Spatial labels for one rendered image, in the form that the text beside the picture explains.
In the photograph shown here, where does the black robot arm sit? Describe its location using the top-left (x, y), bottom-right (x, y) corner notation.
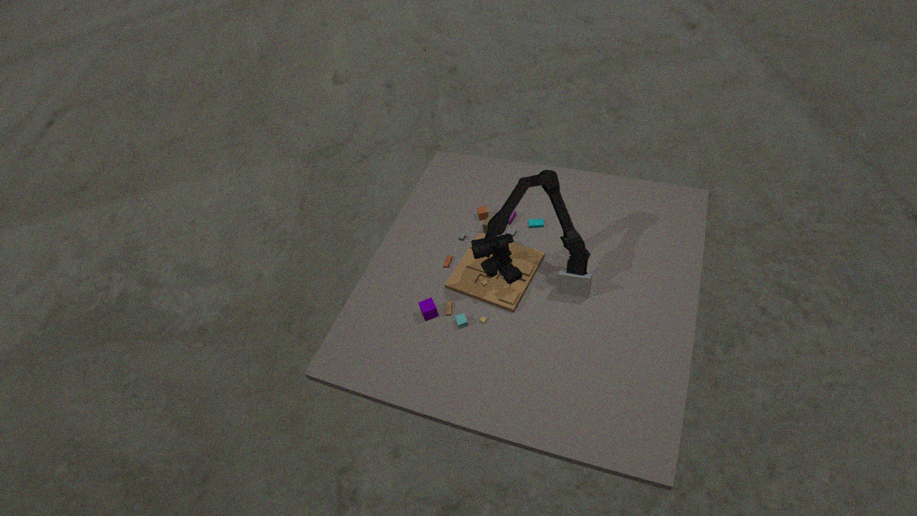
top-left (471, 170), bottom-right (590, 277)

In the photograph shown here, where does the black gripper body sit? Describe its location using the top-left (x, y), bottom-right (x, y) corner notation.
top-left (490, 247), bottom-right (522, 284)

